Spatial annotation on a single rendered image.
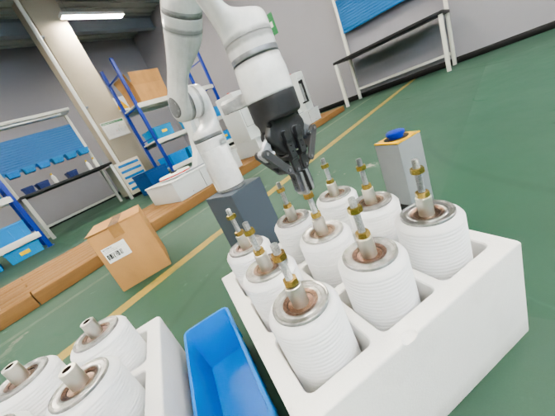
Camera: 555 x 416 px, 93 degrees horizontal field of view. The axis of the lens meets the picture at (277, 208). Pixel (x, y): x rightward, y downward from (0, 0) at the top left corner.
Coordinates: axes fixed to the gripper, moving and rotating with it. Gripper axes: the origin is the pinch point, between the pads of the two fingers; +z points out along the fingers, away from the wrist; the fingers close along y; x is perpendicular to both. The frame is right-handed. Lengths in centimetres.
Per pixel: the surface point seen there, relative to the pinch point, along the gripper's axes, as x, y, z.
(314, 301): -9.5, -14.2, 10.0
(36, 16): 627, 115, -319
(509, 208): -16, 52, 35
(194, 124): 223, 99, -28
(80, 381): 12.1, -39.3, 9.5
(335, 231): -2.9, 0.3, 10.0
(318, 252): -2.0, -4.3, 11.3
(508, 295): -23.4, 8.3, 24.4
